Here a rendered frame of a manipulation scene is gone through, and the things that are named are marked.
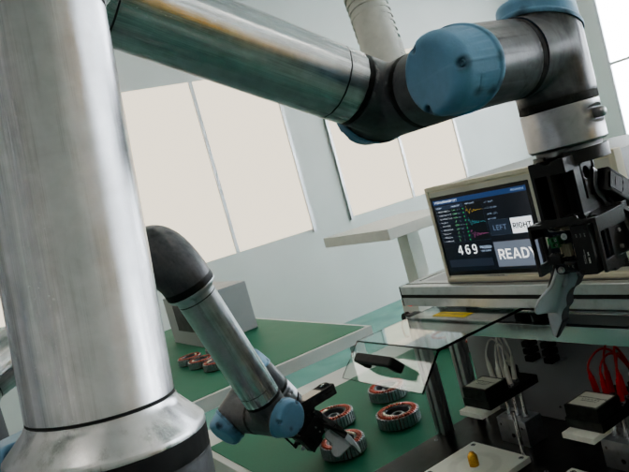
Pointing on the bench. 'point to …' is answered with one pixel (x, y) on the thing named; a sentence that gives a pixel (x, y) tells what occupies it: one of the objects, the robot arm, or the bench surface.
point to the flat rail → (618, 335)
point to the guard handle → (379, 361)
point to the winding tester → (511, 175)
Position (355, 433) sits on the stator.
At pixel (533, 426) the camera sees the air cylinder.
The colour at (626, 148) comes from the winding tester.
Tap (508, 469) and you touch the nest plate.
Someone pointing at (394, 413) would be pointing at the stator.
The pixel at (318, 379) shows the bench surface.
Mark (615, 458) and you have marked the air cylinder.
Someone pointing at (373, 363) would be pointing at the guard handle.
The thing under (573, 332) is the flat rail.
